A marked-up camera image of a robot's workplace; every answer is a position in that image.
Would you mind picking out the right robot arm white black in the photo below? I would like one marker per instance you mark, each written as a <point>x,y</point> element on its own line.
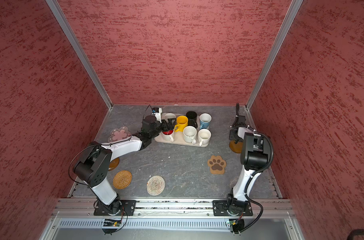
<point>256,156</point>

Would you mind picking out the brown paw coaster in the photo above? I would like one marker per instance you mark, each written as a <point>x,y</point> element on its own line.
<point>217,165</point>

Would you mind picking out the black mug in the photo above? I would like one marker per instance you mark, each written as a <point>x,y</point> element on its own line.
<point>192,119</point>

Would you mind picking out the pink flower coaster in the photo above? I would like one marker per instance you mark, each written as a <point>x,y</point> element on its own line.
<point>119,134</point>

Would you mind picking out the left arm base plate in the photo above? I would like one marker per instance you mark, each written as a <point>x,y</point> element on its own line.
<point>116,208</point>

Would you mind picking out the white mug purple band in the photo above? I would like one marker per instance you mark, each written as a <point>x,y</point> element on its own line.
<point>168,116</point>

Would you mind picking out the brown woven rattan coaster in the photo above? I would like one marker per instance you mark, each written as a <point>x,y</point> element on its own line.
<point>122,179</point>

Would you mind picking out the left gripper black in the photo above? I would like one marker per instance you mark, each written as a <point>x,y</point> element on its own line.
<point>171,126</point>

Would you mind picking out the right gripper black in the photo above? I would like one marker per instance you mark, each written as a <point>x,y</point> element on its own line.
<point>232,136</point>

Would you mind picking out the aluminium mounting rail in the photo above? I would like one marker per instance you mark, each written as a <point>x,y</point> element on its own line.
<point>142,208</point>

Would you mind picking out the white mug right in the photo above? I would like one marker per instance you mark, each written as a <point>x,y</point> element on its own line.
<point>204,136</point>

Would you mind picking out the white mug centre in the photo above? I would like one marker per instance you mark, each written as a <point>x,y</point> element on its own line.
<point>189,135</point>

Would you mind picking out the beige woven spiral coaster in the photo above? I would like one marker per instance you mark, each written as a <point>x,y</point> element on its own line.
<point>155,185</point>

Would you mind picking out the yellow mug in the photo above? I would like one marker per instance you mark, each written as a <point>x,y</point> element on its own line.
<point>181,123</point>

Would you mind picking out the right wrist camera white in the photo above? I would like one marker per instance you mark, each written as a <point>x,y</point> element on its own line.
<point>240,121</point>

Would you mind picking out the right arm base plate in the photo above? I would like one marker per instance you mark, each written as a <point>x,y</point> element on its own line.
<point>232,209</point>

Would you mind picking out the amber round coaster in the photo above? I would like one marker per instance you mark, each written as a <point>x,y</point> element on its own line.
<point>113,164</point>

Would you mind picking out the light blue mug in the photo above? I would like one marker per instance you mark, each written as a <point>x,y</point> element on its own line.
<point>205,120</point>

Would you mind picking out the brown round wooden coaster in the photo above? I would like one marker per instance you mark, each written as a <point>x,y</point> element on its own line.
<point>236,147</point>

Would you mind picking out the white mug red inside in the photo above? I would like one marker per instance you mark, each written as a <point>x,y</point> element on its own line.
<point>168,136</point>

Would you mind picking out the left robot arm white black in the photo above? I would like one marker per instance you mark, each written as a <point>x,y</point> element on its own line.
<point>93,161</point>

